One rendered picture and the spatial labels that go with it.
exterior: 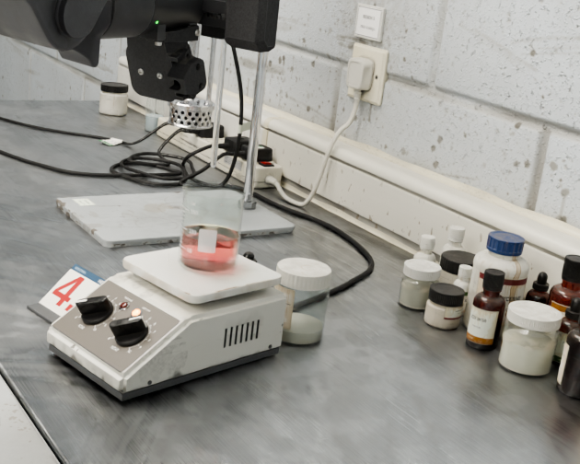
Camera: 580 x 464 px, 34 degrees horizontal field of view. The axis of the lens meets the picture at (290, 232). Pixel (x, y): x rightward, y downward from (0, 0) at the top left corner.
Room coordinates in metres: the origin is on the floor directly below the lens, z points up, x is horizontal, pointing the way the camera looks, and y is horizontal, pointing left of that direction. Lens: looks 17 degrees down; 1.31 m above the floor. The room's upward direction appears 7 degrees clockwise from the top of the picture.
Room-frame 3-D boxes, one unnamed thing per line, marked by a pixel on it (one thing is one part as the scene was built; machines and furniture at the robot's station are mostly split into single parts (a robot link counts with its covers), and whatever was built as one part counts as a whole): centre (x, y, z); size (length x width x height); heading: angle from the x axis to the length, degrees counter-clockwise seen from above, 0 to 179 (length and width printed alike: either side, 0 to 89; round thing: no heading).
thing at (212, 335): (0.86, 0.10, 0.94); 0.22 x 0.13 x 0.08; 137
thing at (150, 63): (0.80, 0.13, 1.20); 0.07 x 0.06 x 0.07; 63
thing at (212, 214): (0.89, 0.08, 1.03); 0.07 x 0.06 x 0.08; 43
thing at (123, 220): (1.31, 0.17, 0.91); 0.30 x 0.20 x 0.01; 125
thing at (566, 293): (1.00, -0.32, 0.95); 0.04 x 0.04 x 0.11
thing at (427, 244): (1.13, -0.17, 0.94); 0.03 x 0.03 x 0.07
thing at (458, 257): (1.11, -0.22, 0.93); 0.05 x 0.05 x 0.06
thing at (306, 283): (0.94, -0.02, 0.94); 0.06 x 0.06 x 0.08
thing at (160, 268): (0.88, 0.08, 0.98); 0.12 x 0.12 x 0.01; 47
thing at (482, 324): (0.98, -0.23, 0.94); 0.04 x 0.04 x 0.09
